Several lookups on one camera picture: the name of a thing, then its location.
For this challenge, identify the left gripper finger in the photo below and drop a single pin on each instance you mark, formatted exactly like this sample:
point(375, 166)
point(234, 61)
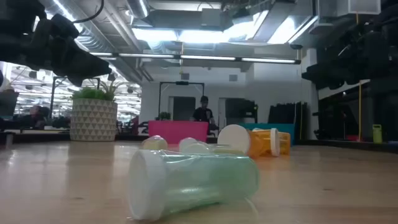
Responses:
point(81, 80)
point(90, 67)

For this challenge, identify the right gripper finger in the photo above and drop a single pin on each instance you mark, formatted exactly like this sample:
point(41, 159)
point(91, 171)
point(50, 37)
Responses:
point(325, 77)

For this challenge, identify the yellow-orange pill bottle white cap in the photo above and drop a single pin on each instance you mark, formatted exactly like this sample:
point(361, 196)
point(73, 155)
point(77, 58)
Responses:
point(275, 141)

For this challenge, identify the small pale pill bottle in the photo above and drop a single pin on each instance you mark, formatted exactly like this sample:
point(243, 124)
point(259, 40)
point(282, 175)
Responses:
point(154, 143)

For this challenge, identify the orange pill bottle large cap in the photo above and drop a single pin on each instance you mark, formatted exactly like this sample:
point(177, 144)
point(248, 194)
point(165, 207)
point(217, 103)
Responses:
point(233, 138)

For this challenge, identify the large green pill bottle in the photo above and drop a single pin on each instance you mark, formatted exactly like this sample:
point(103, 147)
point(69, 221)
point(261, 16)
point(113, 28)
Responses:
point(192, 183)

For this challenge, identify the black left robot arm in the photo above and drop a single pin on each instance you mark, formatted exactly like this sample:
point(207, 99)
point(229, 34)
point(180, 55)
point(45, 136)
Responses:
point(15, 34)

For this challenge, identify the blue plastic bin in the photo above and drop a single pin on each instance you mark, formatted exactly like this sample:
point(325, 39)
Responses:
point(287, 127)

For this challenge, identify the pink plastic bin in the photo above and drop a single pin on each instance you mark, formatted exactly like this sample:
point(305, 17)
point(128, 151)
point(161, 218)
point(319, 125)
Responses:
point(177, 130)

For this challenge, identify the green plant in planter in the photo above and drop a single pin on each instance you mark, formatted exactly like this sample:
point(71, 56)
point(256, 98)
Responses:
point(90, 94)

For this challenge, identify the triangle-patterned planter pot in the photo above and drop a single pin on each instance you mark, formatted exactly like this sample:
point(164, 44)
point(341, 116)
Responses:
point(93, 121)

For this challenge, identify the white ceiling box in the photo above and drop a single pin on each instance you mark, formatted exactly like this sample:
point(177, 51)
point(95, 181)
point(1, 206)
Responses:
point(360, 7)

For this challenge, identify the black folded panels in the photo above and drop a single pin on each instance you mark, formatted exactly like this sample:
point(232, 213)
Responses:
point(283, 115)

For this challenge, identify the person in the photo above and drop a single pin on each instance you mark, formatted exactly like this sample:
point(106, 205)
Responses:
point(35, 116)
point(203, 113)

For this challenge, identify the red object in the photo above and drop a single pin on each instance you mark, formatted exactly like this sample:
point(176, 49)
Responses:
point(353, 137)

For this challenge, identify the dark monitor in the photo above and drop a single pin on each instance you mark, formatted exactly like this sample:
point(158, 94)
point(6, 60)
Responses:
point(7, 104)

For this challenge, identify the small green potted plant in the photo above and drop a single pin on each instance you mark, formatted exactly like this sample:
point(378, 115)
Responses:
point(163, 116)

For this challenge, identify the dark cabinet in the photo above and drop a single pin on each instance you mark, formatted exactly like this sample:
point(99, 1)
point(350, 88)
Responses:
point(241, 110)

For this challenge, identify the long ceiling light bar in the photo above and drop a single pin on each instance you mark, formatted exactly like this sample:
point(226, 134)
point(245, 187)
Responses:
point(205, 58)

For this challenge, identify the grey ceiling unit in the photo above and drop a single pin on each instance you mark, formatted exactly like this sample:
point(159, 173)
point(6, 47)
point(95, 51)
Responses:
point(211, 17)

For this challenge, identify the grey wall vent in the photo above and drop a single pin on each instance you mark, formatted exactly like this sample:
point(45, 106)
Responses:
point(185, 76)
point(233, 77)

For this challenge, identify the black stand frame with camera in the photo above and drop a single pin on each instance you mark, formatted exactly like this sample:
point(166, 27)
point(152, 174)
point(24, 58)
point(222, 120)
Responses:
point(182, 83)

